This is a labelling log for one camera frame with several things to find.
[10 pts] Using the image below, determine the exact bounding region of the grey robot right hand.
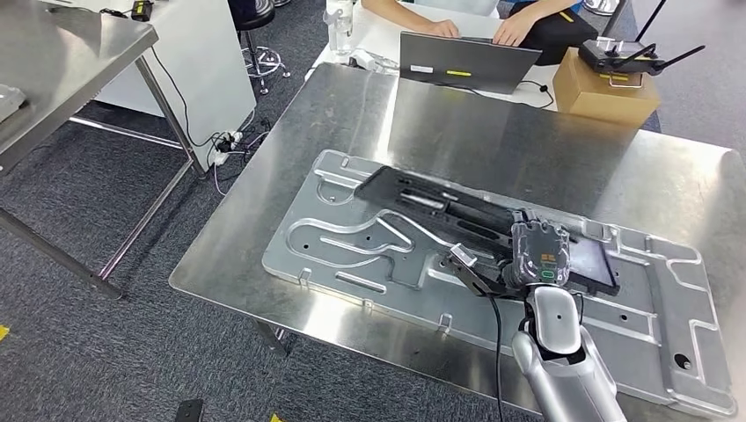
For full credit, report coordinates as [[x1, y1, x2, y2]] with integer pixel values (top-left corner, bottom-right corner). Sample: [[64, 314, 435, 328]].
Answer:
[[501, 218, 573, 291]]

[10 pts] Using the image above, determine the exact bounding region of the person's right hand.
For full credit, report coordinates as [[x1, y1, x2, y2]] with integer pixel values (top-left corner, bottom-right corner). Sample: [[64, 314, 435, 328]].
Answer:
[[418, 18, 463, 40]]

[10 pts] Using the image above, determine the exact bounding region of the person's left hand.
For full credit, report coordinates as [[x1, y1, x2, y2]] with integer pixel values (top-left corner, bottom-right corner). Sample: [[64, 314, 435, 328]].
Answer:
[[492, 10, 540, 47]]

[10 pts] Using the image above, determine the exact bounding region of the black plastic plate part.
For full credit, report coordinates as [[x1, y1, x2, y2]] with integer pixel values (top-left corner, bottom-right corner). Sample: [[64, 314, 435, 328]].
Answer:
[[354, 165, 621, 298]]

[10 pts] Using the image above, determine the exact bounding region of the stainless steel workbench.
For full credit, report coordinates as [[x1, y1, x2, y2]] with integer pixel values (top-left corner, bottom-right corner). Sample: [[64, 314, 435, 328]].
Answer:
[[169, 62, 746, 422]]

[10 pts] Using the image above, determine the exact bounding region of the person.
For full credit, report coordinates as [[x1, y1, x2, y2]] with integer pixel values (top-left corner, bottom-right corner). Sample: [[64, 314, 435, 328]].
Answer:
[[407, 0, 508, 18]]

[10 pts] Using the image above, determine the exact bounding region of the dark grey laptop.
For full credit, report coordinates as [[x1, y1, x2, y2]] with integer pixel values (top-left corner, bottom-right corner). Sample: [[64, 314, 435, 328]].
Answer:
[[399, 31, 543, 96]]

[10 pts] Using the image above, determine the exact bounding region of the white desk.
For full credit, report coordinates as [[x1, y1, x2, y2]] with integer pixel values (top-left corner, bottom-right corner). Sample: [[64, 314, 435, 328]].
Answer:
[[305, 0, 560, 112]]

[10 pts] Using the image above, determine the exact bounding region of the white charger block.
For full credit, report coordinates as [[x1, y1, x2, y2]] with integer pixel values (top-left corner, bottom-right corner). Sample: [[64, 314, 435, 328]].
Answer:
[[348, 47, 400, 74]]

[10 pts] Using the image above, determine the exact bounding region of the black remote controller with antennas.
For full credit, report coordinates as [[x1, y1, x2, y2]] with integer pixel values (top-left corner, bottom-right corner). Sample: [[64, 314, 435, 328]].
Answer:
[[578, 0, 707, 90]]

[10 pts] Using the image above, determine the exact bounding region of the clear water bottle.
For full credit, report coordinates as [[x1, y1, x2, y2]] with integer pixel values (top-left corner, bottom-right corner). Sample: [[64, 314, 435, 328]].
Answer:
[[324, 0, 355, 58]]

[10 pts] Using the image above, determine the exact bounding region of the brown cardboard box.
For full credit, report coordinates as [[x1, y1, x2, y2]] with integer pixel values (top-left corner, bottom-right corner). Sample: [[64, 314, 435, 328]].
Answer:
[[552, 46, 662, 130]]

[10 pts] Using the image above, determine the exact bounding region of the silver stamped metal panel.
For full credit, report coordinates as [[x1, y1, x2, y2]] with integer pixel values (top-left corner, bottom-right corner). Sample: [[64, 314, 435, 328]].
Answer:
[[0, 84, 27, 125], [261, 149, 738, 419]]

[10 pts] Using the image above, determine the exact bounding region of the black stool chrome base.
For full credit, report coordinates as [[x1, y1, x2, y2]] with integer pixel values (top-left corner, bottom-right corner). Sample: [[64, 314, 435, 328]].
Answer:
[[228, 0, 293, 96]]

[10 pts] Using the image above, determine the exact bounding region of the white cabinet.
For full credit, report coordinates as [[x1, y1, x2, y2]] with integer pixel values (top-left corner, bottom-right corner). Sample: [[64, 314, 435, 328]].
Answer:
[[40, 0, 258, 171]]

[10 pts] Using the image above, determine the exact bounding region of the white power strip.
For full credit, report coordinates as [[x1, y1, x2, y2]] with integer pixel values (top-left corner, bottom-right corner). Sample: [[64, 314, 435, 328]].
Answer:
[[210, 130, 245, 167]]

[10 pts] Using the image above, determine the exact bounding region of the stainless steel table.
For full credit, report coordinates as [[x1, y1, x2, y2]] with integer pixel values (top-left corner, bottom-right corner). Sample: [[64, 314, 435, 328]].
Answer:
[[0, 0, 206, 301]]

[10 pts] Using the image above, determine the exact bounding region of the black flat block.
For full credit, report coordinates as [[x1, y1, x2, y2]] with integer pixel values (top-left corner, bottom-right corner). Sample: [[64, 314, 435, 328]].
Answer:
[[173, 398, 205, 422]]

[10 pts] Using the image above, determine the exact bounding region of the black laptop charger cable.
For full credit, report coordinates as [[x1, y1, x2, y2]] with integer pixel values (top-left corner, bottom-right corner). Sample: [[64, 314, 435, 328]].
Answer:
[[518, 80, 555, 110]]

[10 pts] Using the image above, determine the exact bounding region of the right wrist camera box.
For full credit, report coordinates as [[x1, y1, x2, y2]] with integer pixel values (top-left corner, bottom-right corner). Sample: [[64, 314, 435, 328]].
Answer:
[[447, 243, 508, 299]]

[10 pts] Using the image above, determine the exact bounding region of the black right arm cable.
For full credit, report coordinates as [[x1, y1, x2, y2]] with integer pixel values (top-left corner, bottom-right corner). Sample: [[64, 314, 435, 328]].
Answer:
[[486, 294, 507, 422]]

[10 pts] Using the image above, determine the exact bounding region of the white cable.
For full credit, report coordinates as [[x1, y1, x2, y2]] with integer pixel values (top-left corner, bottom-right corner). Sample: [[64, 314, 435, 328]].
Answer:
[[211, 162, 230, 198]]

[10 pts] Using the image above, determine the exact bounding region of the long black power cable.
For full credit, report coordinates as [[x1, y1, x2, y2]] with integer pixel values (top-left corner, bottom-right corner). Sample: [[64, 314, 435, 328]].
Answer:
[[150, 46, 234, 149]]

